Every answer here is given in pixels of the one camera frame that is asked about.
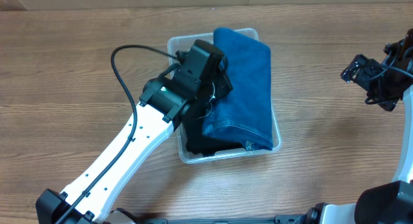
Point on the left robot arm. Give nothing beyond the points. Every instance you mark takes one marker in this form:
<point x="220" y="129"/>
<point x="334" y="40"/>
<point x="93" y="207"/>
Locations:
<point x="180" y="93"/>

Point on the black garment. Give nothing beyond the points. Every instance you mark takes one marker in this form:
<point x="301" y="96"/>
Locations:
<point x="197" y="143"/>

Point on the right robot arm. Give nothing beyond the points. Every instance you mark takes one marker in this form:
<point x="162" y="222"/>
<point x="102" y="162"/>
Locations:
<point x="388" y="203"/>

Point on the clear plastic storage bin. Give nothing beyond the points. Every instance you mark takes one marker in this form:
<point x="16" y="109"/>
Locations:
<point x="184" y="43"/>

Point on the blue denim jeans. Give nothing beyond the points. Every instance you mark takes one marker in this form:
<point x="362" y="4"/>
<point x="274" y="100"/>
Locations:
<point x="245" y="114"/>

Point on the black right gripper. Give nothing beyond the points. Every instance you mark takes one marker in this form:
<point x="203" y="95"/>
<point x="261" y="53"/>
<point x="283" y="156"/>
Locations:
<point x="388" y="101"/>

